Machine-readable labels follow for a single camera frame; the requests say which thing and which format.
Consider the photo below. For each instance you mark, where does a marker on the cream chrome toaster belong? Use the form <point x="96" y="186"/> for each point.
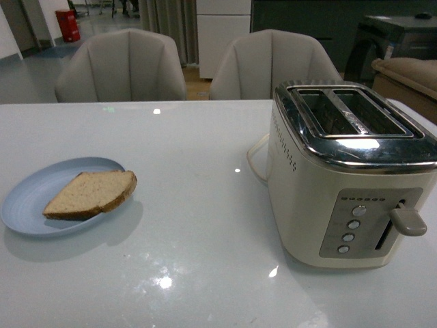
<point x="347" y="173"/>

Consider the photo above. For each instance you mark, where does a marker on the black computer mouse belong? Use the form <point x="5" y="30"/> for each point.
<point x="423" y="15"/>

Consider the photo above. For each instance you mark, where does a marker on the red box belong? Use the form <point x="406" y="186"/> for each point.
<point x="67" y="23"/>

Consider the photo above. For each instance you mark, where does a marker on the grey curtain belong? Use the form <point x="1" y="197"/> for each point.
<point x="176" y="19"/>

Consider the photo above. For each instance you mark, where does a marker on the white cabinet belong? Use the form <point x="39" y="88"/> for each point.
<point x="218" y="23"/>

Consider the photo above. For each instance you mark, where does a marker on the beige sofa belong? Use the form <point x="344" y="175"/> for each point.
<point x="408" y="80"/>

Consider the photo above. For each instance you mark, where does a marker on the brown bread slice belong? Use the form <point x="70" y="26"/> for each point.
<point x="91" y="193"/>

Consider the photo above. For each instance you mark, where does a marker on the left beige chair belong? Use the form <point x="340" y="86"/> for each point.
<point x="123" y="66"/>

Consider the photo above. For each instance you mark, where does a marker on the light blue plate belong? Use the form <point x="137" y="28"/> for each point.
<point x="21" y="211"/>

